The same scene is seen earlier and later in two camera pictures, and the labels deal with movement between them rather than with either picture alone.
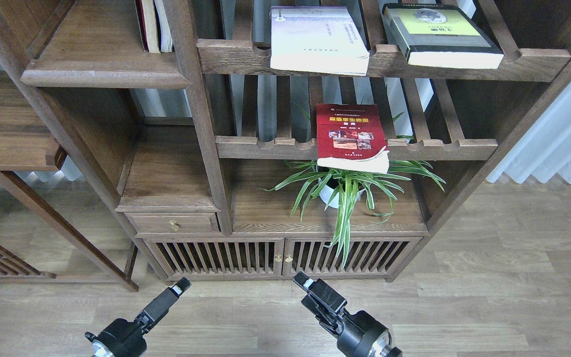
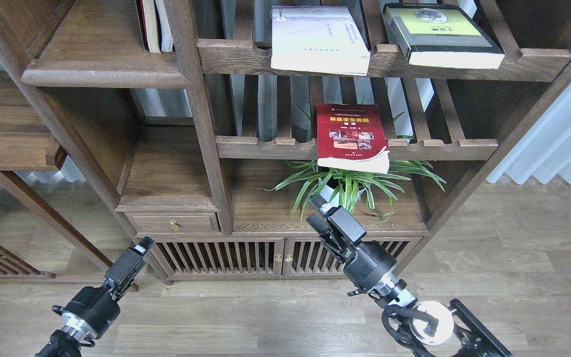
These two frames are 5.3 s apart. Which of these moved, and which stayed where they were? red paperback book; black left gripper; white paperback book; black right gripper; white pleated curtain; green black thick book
Moved: black left gripper; black right gripper
Stayed: red paperback book; green black thick book; white pleated curtain; white paperback book
